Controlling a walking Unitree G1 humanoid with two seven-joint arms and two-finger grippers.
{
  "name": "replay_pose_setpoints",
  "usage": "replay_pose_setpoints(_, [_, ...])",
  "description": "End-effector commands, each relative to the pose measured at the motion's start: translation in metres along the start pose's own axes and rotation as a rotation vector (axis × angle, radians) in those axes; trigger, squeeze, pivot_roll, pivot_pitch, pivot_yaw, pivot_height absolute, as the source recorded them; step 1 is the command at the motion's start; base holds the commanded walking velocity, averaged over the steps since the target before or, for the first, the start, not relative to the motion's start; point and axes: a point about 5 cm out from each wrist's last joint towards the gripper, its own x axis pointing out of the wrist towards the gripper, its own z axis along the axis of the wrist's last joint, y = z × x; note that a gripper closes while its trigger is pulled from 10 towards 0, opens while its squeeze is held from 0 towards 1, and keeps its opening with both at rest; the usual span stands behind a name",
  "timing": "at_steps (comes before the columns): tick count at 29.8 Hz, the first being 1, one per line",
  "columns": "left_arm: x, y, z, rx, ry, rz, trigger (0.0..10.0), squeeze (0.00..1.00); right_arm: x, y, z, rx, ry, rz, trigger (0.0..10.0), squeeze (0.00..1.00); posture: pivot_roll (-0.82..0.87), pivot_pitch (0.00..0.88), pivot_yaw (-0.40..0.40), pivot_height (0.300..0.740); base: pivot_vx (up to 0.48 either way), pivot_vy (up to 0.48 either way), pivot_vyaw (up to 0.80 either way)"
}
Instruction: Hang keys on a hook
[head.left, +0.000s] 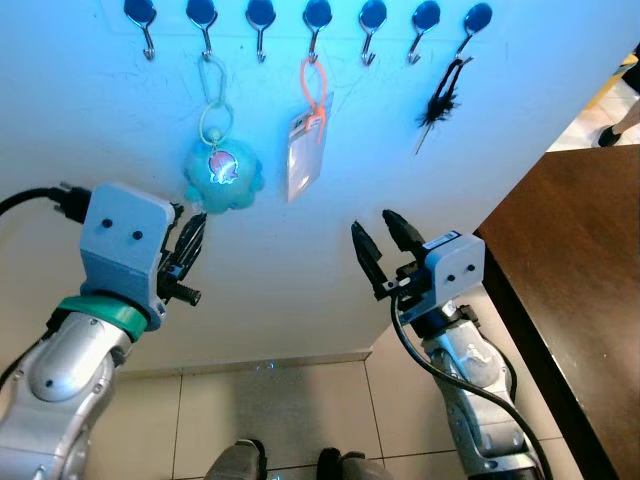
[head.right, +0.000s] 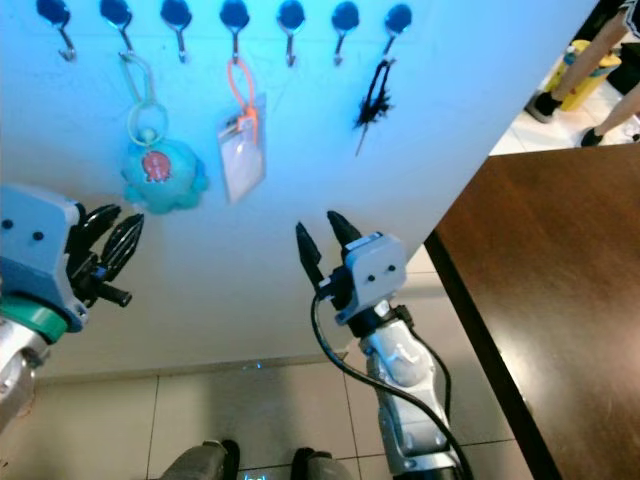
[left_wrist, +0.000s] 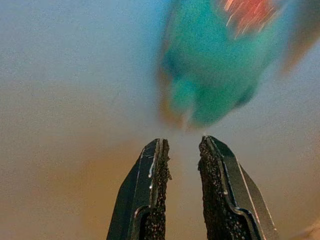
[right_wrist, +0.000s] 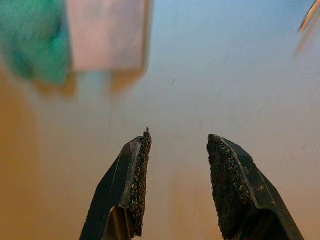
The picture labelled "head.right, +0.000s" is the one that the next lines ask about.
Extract turquoise plush keychain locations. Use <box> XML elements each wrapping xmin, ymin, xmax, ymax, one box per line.
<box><xmin>121</xmin><ymin>50</ymin><xmax>210</xmax><ymax>217</ymax></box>

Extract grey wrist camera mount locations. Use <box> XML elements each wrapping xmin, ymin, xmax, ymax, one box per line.
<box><xmin>0</xmin><ymin>183</ymin><xmax>83</xmax><ymax>331</ymax></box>
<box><xmin>344</xmin><ymin>231</ymin><xmax>409</xmax><ymax>323</ymax></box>

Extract black tassel keychain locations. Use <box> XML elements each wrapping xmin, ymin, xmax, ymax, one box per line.
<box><xmin>354</xmin><ymin>58</ymin><xmax>397</xmax><ymax>158</ymax></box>

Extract robot right leg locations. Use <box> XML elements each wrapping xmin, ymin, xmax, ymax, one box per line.
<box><xmin>291</xmin><ymin>447</ymin><xmax>363</xmax><ymax>480</ymax></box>

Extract yellow bin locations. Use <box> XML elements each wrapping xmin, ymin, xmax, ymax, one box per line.
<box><xmin>545</xmin><ymin>40</ymin><xmax>624</xmax><ymax>112</ymax></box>

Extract dark brown wooden table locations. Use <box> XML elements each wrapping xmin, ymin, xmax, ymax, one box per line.
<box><xmin>424</xmin><ymin>145</ymin><xmax>640</xmax><ymax>480</ymax></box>

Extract person in dark clothes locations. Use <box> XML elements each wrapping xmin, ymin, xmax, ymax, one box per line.
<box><xmin>524</xmin><ymin>0</ymin><xmax>640</xmax><ymax>149</ymax></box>

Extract robot leg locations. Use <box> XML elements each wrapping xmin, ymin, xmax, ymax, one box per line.
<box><xmin>291</xmin><ymin>447</ymin><xmax>363</xmax><ymax>480</ymax></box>
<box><xmin>159</xmin><ymin>439</ymin><xmax>242</xmax><ymax>480</ymax></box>

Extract blue wall hook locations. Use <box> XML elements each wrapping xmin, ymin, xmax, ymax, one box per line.
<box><xmin>331</xmin><ymin>0</ymin><xmax>361</xmax><ymax>67</ymax></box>
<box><xmin>382</xmin><ymin>2</ymin><xmax>414</xmax><ymax>59</ymax></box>
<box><xmin>219</xmin><ymin>0</ymin><xmax>251</xmax><ymax>63</ymax></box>
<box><xmin>160</xmin><ymin>0</ymin><xmax>193</xmax><ymax>64</ymax></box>
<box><xmin>100</xmin><ymin>0</ymin><xmax>136</xmax><ymax>57</ymax></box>
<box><xmin>277</xmin><ymin>0</ymin><xmax>307</xmax><ymax>68</ymax></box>
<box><xmin>36</xmin><ymin>0</ymin><xmax>77</xmax><ymax>63</ymax></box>

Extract orange strap card holder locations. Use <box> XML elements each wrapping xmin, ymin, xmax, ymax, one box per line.
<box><xmin>217</xmin><ymin>58</ymin><xmax>268</xmax><ymax>207</ymax></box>

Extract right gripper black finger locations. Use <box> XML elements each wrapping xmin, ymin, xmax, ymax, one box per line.
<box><xmin>295</xmin><ymin>221</ymin><xmax>330</xmax><ymax>292</ymax></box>
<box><xmin>326</xmin><ymin>209</ymin><xmax>362</xmax><ymax>252</ymax></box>

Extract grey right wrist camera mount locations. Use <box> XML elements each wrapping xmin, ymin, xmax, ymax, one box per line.
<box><xmin>344</xmin><ymin>231</ymin><xmax>409</xmax><ymax>323</ymax></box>

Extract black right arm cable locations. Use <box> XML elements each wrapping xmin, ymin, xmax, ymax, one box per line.
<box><xmin>309</xmin><ymin>294</ymin><xmax>477</xmax><ymax>480</ymax></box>

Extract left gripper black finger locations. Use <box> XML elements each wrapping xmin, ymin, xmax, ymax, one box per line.
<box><xmin>78</xmin><ymin>204</ymin><xmax>122</xmax><ymax>257</ymax></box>
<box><xmin>102</xmin><ymin>213</ymin><xmax>147</xmax><ymax>284</ymax></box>

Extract robot left leg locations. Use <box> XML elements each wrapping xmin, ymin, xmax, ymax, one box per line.
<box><xmin>159</xmin><ymin>439</ymin><xmax>242</xmax><ymax>480</ymax></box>

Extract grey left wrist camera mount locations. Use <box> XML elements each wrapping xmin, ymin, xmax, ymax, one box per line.
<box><xmin>0</xmin><ymin>183</ymin><xmax>83</xmax><ymax>331</ymax></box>

